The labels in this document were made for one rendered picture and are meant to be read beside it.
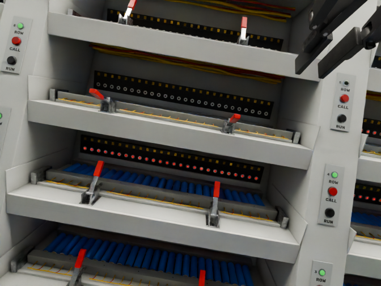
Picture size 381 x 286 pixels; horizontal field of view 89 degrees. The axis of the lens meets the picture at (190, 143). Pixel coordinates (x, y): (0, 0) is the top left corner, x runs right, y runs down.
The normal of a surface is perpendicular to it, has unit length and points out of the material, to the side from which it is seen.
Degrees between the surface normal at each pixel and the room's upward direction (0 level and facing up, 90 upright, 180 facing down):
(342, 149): 90
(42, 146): 90
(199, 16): 90
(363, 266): 106
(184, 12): 90
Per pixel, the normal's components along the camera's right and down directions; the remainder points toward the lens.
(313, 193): 0.01, -0.06
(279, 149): -0.04, 0.21
